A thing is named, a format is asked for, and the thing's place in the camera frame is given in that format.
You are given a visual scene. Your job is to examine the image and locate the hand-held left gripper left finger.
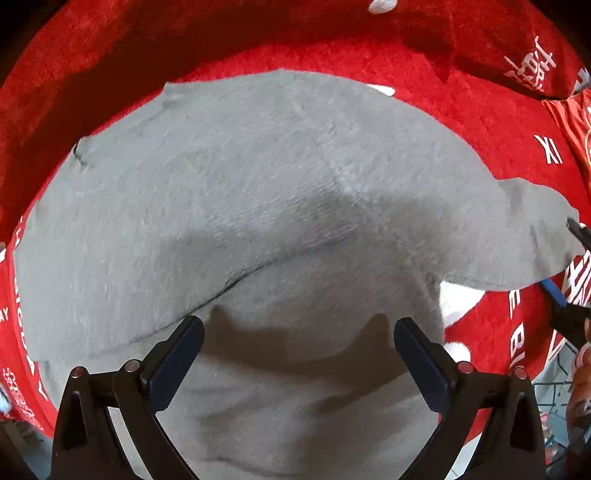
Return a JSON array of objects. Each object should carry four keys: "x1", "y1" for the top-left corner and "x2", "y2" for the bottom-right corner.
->
[{"x1": 51, "y1": 315, "x2": 205, "y2": 480}]

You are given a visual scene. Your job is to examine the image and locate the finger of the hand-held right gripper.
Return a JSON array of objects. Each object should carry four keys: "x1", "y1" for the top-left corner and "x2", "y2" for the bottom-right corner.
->
[
  {"x1": 539, "y1": 276, "x2": 591, "y2": 344},
  {"x1": 566, "y1": 218, "x2": 591, "y2": 252}
]

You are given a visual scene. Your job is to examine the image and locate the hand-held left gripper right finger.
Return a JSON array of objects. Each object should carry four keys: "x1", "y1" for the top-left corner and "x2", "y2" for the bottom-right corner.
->
[{"x1": 393, "y1": 316, "x2": 548, "y2": 480}]

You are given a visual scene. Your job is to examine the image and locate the grey fleece garment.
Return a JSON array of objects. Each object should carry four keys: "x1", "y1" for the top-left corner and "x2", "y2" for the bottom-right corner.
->
[{"x1": 14, "y1": 68, "x2": 585, "y2": 480}]

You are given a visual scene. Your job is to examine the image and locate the person's right hand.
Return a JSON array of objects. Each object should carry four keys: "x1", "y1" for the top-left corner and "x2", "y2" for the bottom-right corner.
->
[{"x1": 564, "y1": 318, "x2": 591, "y2": 446}]

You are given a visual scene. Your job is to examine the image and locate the red patterned cloth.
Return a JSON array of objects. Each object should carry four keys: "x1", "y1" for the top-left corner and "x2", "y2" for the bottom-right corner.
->
[{"x1": 542, "y1": 88, "x2": 591, "y2": 178}]

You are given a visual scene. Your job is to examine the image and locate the red printed blanket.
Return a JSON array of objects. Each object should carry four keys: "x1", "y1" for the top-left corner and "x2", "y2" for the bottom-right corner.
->
[{"x1": 0, "y1": 0, "x2": 591, "y2": 439}]

